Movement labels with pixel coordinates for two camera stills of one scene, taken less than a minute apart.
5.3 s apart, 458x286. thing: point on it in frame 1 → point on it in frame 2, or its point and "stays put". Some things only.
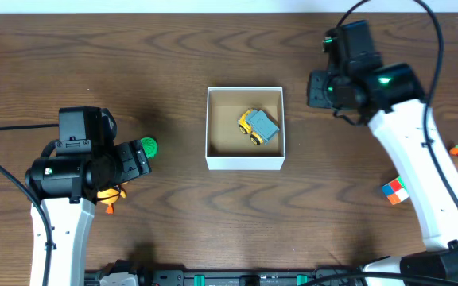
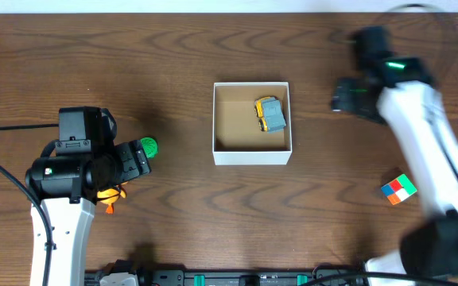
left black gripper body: [134, 157] stays put
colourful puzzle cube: [395, 191] stays put
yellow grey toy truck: [258, 125] → [271, 117]
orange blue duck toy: [110, 196] stays put
